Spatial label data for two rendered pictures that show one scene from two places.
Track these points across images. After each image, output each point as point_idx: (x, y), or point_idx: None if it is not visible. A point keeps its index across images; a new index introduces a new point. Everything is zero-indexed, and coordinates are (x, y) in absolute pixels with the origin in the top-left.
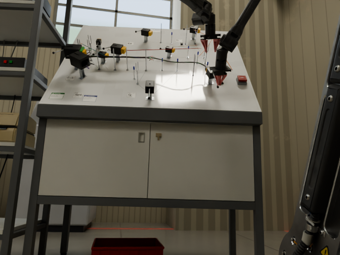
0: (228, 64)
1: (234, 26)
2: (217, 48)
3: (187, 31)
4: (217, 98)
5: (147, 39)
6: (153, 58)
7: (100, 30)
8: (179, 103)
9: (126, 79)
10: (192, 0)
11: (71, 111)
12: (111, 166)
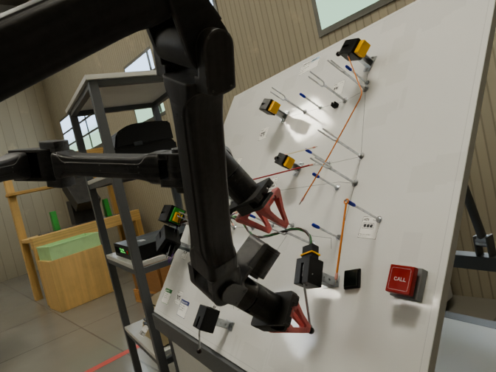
0: (339, 245)
1: (190, 252)
2: None
3: (370, 32)
4: (322, 356)
5: (283, 112)
6: (274, 182)
7: (245, 103)
8: (257, 354)
9: None
10: (134, 176)
11: (168, 331)
12: None
